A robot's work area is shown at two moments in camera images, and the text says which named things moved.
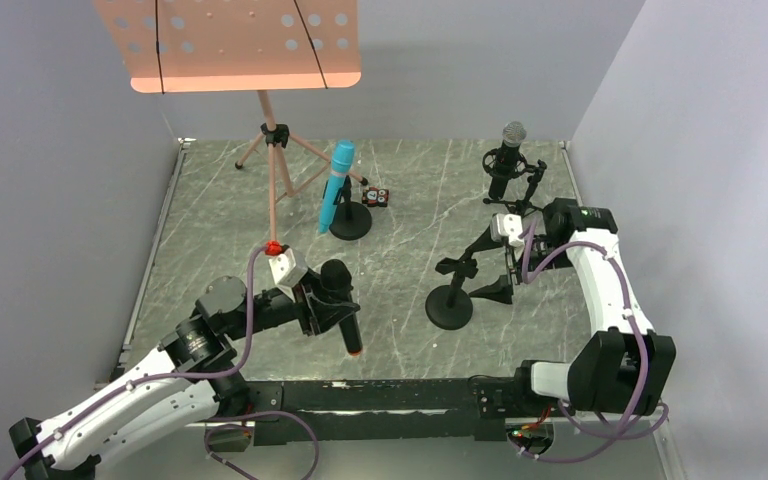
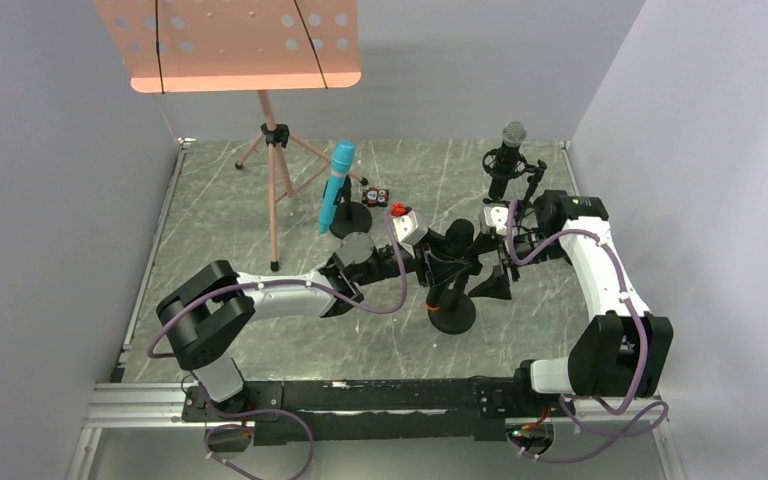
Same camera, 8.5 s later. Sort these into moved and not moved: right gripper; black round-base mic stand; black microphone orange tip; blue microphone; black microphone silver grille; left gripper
Moved: left gripper; black microphone orange tip
Not moved: black microphone silver grille; right gripper; black round-base mic stand; blue microphone
